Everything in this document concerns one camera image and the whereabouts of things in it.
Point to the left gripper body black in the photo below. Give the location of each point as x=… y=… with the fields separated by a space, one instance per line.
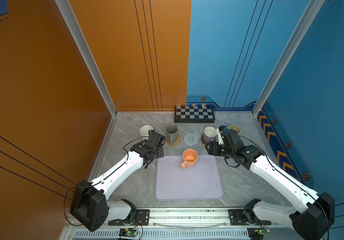
x=159 y=152

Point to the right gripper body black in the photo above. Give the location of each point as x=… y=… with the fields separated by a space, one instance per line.
x=217 y=149

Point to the yellow mug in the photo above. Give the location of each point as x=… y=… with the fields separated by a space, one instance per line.
x=235 y=128

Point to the white mug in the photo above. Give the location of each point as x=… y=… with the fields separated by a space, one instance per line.
x=144 y=131

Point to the lavender mug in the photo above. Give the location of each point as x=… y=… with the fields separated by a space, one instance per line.
x=210 y=132

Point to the grey mug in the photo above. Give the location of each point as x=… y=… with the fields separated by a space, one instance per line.
x=172 y=133

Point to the yellow rattan round coaster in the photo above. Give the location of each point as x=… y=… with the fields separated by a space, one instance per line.
x=176 y=143

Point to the grey woven round coaster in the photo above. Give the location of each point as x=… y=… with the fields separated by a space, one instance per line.
x=191 y=139

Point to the orange mug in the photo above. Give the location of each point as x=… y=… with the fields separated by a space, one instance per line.
x=190 y=157

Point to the brown wooden round coaster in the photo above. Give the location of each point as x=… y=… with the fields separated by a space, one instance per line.
x=205 y=140

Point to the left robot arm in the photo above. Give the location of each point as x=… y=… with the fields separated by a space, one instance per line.
x=90 y=205

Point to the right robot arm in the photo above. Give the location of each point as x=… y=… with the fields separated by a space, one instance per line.
x=310 y=214

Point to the lavender silicone tray mat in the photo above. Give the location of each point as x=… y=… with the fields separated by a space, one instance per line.
x=201 y=182

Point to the black white chessboard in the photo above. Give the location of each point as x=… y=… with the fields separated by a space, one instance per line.
x=194 y=114

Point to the green circuit board left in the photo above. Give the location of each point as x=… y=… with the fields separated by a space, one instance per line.
x=128 y=233

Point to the circuit board right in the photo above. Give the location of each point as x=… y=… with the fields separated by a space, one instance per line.
x=257 y=233

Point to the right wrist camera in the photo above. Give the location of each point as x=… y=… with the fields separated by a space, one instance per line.
x=219 y=130

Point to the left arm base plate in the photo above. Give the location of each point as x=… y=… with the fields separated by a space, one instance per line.
x=137 y=216

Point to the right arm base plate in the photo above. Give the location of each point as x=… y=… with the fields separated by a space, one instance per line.
x=240 y=217

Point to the aluminium front rail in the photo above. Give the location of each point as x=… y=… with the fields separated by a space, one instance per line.
x=205 y=223

